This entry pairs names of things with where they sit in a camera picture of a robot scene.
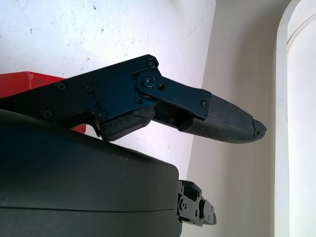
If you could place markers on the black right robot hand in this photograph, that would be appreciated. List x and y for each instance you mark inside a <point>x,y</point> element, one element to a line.
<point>74,185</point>

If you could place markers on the red wooden block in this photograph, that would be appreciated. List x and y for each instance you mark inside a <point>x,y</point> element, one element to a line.
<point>14,84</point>

